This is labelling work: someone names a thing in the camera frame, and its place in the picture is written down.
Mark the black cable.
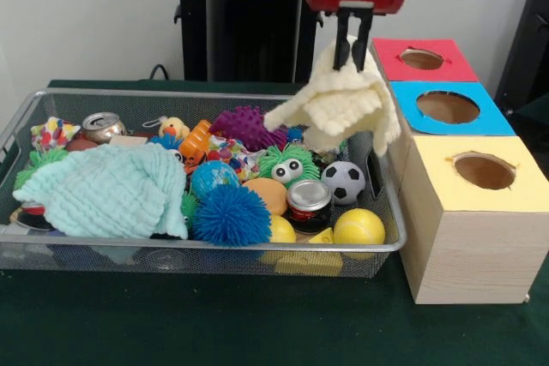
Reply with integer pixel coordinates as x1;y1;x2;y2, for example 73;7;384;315
149;64;184;81

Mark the green googly eyed spiky toy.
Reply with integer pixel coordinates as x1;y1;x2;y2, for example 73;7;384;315
256;142;322;181

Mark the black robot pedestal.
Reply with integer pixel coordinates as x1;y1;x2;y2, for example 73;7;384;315
165;0;325;83

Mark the colourful polka dot pouch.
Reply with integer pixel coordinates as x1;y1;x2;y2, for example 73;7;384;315
30;117;81;153

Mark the globe print ball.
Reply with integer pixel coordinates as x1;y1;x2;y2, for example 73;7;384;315
190;159;241;200

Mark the large blue spiky ball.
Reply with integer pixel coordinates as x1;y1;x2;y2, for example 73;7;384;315
190;188;273;248

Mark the yellow tennis ball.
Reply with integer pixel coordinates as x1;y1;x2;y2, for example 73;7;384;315
333;208;386;251

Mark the wooden box with three holes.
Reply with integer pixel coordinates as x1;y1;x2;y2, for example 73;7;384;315
371;37;549;305

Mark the mint green waffle cloth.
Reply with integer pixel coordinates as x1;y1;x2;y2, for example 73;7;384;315
12;142;190;239

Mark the wire mesh bin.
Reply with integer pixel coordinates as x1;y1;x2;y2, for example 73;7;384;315
0;87;407;278

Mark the dark green tablecloth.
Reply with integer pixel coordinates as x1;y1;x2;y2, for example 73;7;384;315
0;78;549;366

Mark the silver soda can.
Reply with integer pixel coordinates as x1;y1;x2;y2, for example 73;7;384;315
81;111;128;144

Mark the purple spiky ball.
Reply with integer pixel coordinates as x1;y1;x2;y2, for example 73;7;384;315
208;106;289;153

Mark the cream waffle cloth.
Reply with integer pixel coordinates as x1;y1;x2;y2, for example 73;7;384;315
262;35;402;158

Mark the black and white soccer ball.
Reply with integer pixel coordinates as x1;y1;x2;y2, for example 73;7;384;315
320;160;366;207

